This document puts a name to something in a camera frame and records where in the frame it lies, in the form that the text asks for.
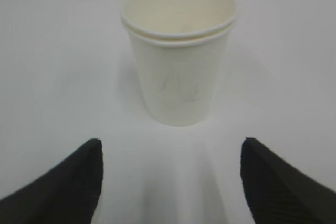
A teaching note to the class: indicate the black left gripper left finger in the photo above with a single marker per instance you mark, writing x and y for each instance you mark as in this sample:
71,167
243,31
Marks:
68,193

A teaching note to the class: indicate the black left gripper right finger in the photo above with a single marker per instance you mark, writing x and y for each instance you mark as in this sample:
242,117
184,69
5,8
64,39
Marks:
276,192

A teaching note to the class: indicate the white paper cup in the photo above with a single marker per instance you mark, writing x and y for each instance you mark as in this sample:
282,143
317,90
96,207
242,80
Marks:
178,46

